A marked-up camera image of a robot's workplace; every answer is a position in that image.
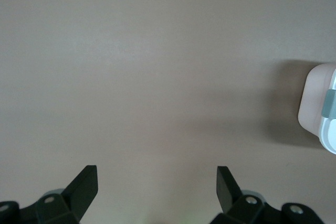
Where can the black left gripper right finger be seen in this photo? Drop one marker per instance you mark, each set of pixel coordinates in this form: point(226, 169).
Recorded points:
point(231, 200)

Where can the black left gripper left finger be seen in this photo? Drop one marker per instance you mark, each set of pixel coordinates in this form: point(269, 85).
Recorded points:
point(76, 197)

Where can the pink plastic storage box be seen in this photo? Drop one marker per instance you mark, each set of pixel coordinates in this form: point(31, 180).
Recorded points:
point(312, 98)

